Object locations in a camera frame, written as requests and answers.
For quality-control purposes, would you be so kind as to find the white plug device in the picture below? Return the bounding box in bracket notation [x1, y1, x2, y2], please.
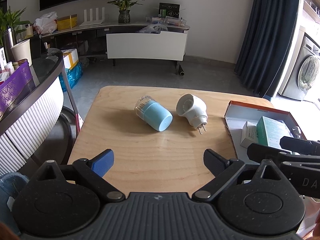
[176, 94, 208, 134]

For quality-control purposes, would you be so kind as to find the blue toothpick holder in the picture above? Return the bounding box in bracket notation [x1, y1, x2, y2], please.
[135, 95, 173, 132]

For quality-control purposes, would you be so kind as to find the small white box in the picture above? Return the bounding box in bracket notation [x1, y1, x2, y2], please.
[240, 121, 258, 148]

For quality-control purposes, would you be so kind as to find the teal medicine box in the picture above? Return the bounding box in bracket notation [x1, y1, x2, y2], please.
[256, 116, 291, 149]

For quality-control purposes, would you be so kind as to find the orange shallow box tray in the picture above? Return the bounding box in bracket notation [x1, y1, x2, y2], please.
[225, 101, 298, 164]

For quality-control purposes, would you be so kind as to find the round side table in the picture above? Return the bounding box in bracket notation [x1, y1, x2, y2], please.
[1, 48, 79, 175]

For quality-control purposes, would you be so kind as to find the silver washing machine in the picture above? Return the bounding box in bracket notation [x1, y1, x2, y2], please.
[278, 35, 319, 101]

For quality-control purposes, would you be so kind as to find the blue plastic bag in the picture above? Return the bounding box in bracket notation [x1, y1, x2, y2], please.
[59, 62, 83, 92]

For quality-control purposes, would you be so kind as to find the black rolled mat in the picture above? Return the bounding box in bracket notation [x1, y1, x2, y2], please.
[177, 64, 184, 76]

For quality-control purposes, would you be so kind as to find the dark blue curtain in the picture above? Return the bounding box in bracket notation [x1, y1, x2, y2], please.
[234, 0, 299, 99]

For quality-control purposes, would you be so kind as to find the purple box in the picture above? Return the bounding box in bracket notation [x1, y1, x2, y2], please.
[1, 59, 35, 119]

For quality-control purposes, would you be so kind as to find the white yellow carton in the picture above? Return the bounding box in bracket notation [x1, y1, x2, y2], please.
[62, 48, 79, 70]

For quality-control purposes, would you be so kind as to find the white paper cup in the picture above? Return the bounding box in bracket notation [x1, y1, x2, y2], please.
[11, 39, 32, 66]

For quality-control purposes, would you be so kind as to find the white tv cabinet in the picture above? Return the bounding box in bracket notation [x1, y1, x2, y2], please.
[43, 22, 190, 74]

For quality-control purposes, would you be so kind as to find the white router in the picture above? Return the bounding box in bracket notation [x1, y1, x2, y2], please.
[80, 7, 105, 27]

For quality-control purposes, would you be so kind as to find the yellow box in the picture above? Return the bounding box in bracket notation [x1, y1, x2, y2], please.
[57, 14, 78, 31]

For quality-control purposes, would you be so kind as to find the white plastic bag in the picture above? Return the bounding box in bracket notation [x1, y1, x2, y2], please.
[34, 11, 57, 35]

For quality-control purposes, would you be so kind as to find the black display box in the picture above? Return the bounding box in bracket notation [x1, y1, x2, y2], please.
[158, 3, 180, 18]

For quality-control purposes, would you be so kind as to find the left green plant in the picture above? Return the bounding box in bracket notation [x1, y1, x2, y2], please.
[0, 8, 30, 47]

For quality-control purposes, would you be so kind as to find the wall shelf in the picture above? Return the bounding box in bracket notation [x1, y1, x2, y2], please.
[303, 0, 319, 24]

